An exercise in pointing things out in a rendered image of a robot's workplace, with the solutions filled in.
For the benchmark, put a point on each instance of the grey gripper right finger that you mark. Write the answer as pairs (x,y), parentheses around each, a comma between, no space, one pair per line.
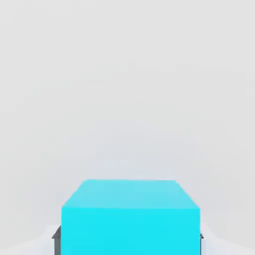
(207,246)

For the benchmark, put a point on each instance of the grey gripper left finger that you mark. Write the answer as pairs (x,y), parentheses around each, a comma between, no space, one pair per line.
(57,242)

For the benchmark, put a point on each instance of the small cyan cube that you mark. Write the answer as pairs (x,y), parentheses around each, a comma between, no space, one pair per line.
(130,223)

